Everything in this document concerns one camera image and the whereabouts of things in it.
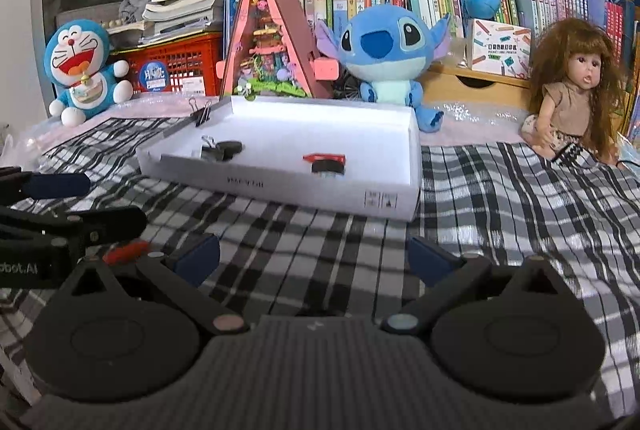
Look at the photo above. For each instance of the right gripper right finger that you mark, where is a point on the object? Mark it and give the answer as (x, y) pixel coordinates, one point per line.
(449, 280)

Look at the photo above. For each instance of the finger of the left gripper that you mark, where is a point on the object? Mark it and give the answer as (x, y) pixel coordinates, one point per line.
(17, 184)
(91, 227)

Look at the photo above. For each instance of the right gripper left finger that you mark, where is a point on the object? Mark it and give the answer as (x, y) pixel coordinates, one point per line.
(175, 280)

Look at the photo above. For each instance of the black binder clip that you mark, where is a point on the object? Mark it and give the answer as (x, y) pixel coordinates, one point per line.
(200, 111)
(210, 150)

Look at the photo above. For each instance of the black round lid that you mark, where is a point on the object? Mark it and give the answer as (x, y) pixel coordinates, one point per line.
(226, 150)
(328, 166)

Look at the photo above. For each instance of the red orange small object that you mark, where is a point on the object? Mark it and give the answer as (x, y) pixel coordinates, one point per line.
(130, 252)

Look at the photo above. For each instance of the black white plaid cloth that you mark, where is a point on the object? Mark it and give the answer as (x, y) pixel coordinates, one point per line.
(498, 200)

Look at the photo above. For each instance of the Doraemon plush toy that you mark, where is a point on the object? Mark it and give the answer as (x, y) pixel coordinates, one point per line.
(75, 60)

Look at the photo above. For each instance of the white shallow cardboard box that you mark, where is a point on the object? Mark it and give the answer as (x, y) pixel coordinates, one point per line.
(383, 169)

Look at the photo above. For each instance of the black binder clip on box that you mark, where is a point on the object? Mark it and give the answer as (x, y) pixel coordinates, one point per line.
(200, 111)

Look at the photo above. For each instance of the red plastic crate left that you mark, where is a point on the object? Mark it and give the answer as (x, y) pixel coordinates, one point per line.
(185, 65)

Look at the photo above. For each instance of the wooden drawer box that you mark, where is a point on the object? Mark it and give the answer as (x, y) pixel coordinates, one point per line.
(443, 83)

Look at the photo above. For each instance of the brown haired baby doll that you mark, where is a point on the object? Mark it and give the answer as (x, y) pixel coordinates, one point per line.
(575, 86)

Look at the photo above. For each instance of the pink triangular diorama house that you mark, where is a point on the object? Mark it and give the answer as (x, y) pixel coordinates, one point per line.
(272, 51)

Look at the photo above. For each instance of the white patterned paper box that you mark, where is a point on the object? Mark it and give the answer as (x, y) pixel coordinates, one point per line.
(498, 49)

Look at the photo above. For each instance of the Stitch plush toy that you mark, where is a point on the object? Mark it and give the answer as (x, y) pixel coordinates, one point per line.
(387, 48)

